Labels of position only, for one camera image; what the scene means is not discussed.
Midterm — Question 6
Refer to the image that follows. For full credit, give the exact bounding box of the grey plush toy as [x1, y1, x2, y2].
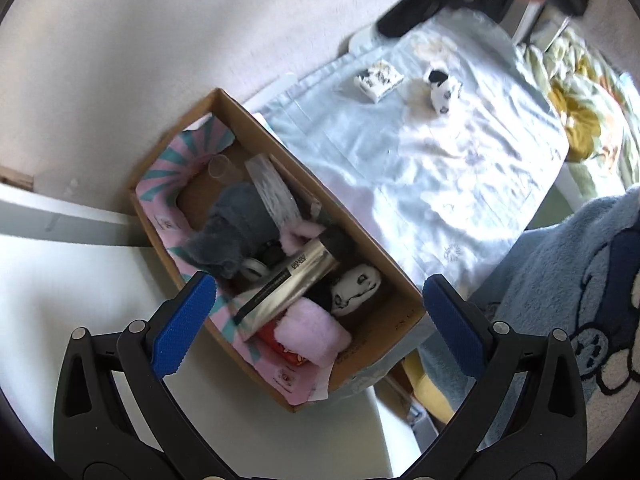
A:
[175, 182, 281, 281]

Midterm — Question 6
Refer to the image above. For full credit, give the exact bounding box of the white cow-print sock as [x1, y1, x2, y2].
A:
[422, 67, 463, 116]
[330, 265, 383, 317]

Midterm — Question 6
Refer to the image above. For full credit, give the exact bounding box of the white cord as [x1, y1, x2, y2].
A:
[240, 257, 272, 281]

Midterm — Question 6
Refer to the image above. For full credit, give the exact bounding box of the yellow cloth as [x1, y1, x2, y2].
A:
[402, 360, 456, 423]

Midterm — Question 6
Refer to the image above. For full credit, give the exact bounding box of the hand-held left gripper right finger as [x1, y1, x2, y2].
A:
[405, 274, 588, 480]

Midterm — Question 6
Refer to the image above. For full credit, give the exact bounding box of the clear plastic bag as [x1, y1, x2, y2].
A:
[245, 154, 303, 228]

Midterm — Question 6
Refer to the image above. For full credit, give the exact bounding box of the blue fleece bear-print clothing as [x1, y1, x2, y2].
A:
[415, 192, 640, 461]

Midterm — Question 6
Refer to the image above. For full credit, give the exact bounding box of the cardboard box with pink lining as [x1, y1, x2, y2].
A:
[127, 87, 427, 413]

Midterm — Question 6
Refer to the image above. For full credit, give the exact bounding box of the red snack packet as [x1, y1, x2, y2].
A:
[257, 322, 308, 367]

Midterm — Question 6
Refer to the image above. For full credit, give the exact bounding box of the floral tissue pack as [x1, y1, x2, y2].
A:
[354, 59, 405, 102]

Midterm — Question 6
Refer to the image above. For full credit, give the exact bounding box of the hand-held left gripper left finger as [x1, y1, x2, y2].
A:
[52, 271, 236, 480]

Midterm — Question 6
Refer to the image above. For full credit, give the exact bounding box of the grey and white chair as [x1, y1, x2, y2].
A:
[500, 0, 576, 53]

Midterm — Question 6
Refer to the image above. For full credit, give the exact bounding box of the yellow floral blanket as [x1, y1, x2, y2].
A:
[520, 25, 640, 191]

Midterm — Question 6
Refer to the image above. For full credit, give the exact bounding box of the white side table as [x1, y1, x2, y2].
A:
[0, 182, 423, 480]

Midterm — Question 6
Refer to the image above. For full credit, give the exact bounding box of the person's right forearm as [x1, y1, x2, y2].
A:
[575, 0, 640, 91]

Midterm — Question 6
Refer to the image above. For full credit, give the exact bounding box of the light blue floral tablecloth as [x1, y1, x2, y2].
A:
[242, 10, 571, 311]

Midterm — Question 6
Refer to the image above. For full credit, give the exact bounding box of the silver cosmetic tube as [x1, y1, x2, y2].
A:
[232, 227, 357, 333]

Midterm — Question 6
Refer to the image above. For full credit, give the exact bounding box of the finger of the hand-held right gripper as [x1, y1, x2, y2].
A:
[375, 0, 460, 38]

